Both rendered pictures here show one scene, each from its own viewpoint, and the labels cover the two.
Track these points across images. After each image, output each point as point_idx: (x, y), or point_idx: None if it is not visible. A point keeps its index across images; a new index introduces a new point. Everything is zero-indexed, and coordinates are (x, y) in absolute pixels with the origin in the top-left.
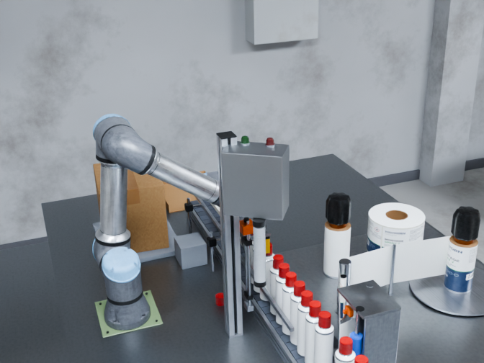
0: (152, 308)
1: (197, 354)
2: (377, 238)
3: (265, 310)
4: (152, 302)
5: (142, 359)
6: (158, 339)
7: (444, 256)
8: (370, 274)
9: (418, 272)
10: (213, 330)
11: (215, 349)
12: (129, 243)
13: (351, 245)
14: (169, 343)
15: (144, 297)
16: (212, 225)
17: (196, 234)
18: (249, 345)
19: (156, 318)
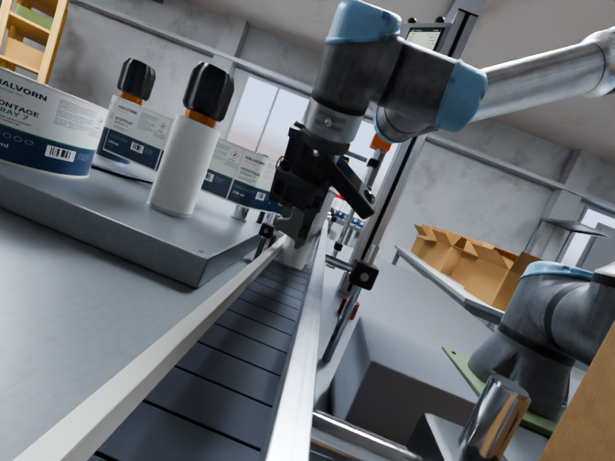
0: (468, 370)
1: (394, 305)
2: (96, 138)
3: (311, 256)
4: (472, 380)
5: (458, 336)
6: (443, 338)
7: (121, 129)
8: (210, 169)
9: (143, 156)
10: (370, 305)
11: (373, 297)
12: (588, 287)
13: (48, 181)
14: (427, 327)
15: (491, 337)
16: (214, 453)
17: (382, 355)
18: (337, 280)
19: (454, 355)
